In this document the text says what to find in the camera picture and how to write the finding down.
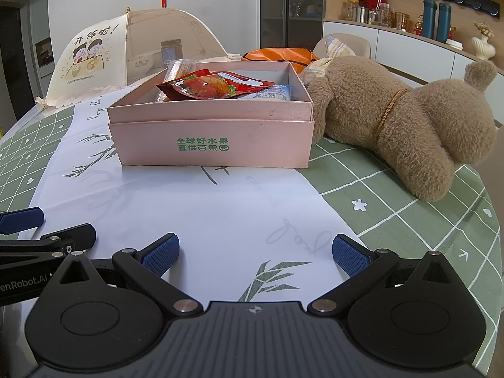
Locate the orange bag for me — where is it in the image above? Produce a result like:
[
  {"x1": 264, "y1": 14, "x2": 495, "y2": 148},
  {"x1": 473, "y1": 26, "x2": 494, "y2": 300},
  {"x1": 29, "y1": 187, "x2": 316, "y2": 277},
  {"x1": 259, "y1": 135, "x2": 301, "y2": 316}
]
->
[{"x1": 240, "y1": 48, "x2": 320, "y2": 75}]

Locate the blue and white snack packet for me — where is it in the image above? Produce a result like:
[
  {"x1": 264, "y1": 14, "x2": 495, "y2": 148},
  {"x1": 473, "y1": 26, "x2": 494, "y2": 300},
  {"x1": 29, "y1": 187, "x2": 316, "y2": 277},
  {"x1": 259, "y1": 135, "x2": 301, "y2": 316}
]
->
[{"x1": 235, "y1": 83, "x2": 292, "y2": 102}]

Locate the white ribbed vase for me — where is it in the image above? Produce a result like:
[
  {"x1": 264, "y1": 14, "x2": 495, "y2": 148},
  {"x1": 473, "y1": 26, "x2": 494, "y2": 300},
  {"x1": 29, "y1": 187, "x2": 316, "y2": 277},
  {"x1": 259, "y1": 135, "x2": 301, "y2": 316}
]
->
[{"x1": 471, "y1": 35, "x2": 496, "y2": 61}]

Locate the glass door cabinet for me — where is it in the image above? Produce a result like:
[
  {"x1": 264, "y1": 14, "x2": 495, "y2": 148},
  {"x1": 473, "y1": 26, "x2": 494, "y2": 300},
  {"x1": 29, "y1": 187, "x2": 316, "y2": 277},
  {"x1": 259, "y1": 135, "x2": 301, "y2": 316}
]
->
[{"x1": 260, "y1": 0, "x2": 326, "y2": 54}]

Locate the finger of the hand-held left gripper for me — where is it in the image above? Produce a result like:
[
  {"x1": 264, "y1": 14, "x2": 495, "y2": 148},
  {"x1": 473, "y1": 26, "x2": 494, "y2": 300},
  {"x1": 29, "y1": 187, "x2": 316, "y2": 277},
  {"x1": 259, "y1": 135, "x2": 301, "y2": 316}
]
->
[
  {"x1": 0, "y1": 207, "x2": 45, "y2": 236},
  {"x1": 39, "y1": 223, "x2": 97, "y2": 252}
]

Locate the white sideboard cabinet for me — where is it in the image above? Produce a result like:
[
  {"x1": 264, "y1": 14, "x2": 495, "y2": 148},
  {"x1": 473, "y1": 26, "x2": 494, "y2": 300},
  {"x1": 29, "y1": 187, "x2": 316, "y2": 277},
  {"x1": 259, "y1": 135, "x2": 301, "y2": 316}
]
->
[{"x1": 322, "y1": 20, "x2": 504, "y2": 100}]

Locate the red chicken snack packet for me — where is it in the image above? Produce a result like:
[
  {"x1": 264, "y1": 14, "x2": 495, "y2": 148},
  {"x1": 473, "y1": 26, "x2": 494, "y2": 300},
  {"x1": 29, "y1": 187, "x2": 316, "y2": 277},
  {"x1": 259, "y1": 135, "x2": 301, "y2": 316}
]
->
[{"x1": 155, "y1": 69, "x2": 277, "y2": 101}]

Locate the beige chair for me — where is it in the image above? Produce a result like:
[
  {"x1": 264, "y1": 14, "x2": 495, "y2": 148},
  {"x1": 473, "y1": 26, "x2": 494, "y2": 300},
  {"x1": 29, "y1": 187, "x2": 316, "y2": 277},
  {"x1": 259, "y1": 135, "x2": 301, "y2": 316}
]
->
[{"x1": 313, "y1": 33, "x2": 373, "y2": 62}]

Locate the white bamboo print runner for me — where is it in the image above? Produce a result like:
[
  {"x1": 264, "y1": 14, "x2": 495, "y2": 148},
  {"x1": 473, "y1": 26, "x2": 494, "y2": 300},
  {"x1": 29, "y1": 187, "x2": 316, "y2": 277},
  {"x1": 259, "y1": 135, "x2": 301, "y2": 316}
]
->
[{"x1": 33, "y1": 83, "x2": 381, "y2": 305}]

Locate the framed wall picture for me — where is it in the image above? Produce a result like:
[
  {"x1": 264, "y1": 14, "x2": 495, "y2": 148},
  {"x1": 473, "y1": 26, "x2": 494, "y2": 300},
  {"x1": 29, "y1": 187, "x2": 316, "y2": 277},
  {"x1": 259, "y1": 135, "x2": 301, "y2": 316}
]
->
[{"x1": 35, "y1": 37, "x2": 54, "y2": 67}]

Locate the clear waffle packet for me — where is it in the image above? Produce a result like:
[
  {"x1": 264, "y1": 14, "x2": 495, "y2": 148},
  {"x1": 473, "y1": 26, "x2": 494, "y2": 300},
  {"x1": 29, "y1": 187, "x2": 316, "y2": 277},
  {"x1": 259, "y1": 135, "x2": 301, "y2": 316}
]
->
[{"x1": 157, "y1": 59, "x2": 198, "y2": 103}]

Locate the beige mesh food cover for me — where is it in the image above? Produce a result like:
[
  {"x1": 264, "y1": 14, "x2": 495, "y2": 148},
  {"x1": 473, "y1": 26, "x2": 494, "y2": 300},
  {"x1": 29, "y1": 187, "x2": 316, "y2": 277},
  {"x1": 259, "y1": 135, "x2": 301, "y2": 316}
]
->
[{"x1": 35, "y1": 7, "x2": 242, "y2": 110}]

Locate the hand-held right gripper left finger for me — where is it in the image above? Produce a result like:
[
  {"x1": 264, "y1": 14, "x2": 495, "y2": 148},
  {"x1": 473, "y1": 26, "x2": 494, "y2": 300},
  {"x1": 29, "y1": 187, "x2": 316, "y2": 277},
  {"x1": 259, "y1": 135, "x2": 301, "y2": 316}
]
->
[{"x1": 58, "y1": 233, "x2": 202, "y2": 318}]

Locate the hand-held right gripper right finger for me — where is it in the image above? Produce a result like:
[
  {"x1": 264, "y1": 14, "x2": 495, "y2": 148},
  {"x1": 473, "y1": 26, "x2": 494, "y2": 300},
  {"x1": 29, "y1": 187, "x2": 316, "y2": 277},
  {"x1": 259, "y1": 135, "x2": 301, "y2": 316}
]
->
[{"x1": 306, "y1": 234, "x2": 452, "y2": 318}]

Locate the clear glass jar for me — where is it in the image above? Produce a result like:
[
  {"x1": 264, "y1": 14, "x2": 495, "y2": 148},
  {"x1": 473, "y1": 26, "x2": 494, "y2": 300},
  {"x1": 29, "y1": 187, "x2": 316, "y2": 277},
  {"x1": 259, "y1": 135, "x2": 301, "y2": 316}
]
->
[{"x1": 375, "y1": 3, "x2": 395, "y2": 28}]

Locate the pink cardboard box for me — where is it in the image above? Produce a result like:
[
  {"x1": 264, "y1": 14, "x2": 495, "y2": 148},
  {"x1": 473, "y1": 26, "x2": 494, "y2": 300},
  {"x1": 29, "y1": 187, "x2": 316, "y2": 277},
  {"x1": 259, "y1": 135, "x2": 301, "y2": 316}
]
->
[{"x1": 107, "y1": 60, "x2": 316, "y2": 170}]

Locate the brown teddy bear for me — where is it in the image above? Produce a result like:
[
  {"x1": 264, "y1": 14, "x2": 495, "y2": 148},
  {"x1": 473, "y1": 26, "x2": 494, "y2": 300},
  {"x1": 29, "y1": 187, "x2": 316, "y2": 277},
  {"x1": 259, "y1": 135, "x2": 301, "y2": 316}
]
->
[{"x1": 300, "y1": 35, "x2": 499, "y2": 202}]

